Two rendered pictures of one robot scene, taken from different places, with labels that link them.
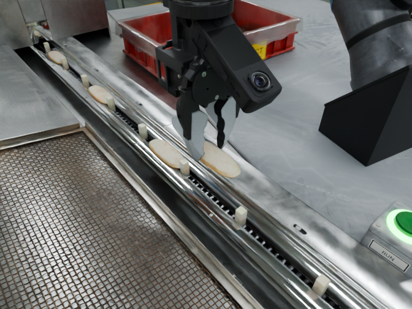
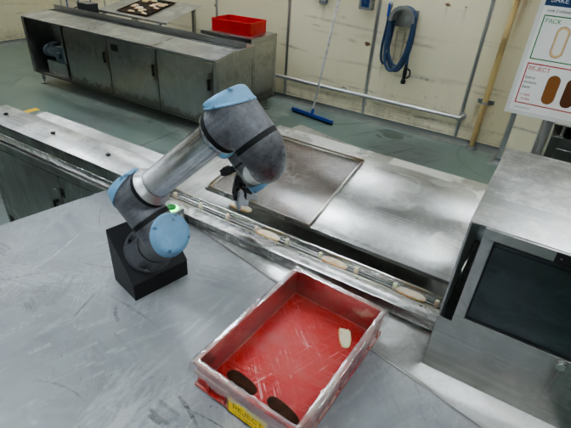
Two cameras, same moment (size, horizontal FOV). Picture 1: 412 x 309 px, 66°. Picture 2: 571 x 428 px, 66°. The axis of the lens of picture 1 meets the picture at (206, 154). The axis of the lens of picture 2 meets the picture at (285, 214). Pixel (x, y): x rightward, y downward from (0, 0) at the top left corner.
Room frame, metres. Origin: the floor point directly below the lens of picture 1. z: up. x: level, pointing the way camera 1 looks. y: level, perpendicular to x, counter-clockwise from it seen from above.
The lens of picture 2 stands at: (1.74, -0.35, 1.82)
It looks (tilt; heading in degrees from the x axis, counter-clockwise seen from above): 33 degrees down; 159
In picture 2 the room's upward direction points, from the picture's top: 4 degrees clockwise
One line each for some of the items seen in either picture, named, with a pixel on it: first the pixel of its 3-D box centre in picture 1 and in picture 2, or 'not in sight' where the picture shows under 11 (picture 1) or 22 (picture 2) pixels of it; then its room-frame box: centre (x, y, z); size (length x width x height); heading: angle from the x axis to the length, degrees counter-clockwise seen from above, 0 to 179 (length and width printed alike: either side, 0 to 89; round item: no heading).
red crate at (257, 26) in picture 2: not in sight; (239, 25); (-3.37, 0.87, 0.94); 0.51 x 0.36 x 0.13; 44
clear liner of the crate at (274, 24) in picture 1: (209, 35); (296, 345); (1.00, -0.01, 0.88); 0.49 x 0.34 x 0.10; 126
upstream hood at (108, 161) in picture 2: not in sight; (64, 143); (-0.48, -0.70, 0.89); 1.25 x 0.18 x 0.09; 40
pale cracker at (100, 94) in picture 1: (100, 93); (334, 261); (0.67, 0.25, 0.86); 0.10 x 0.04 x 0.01; 40
